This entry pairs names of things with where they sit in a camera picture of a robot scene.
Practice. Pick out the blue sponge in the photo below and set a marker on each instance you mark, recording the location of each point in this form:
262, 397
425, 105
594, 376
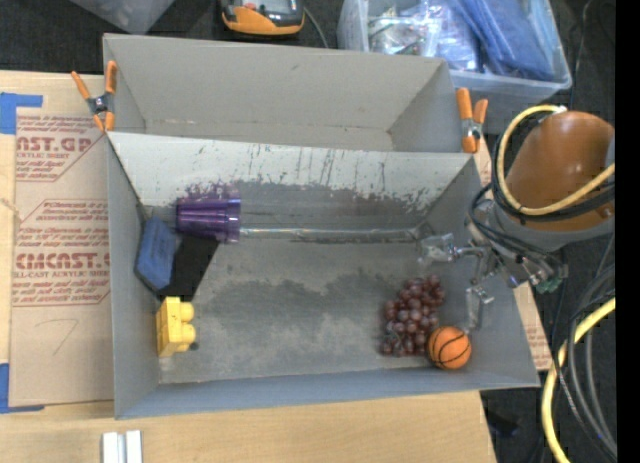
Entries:
156, 253

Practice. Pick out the brown cardboard board red print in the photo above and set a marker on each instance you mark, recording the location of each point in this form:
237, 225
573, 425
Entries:
60, 341

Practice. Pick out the dark red toy grapes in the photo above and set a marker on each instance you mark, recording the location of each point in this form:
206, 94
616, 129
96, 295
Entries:
412, 313

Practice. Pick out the yellow toy building brick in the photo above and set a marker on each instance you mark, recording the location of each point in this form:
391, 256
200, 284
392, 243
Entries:
172, 326

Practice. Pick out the grey metal bin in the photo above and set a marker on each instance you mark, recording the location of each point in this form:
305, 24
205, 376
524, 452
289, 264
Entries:
300, 301

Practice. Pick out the black flat sheet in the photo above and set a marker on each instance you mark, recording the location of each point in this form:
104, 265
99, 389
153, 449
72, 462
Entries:
192, 261

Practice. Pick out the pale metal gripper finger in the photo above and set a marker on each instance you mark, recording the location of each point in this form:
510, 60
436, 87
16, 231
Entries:
436, 247
475, 307

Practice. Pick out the purple ribbed plastic toy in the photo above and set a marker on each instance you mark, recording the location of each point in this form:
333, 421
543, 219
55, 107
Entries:
207, 218

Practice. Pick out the small orange basketball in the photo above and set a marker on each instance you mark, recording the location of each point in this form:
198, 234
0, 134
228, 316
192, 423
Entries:
449, 348

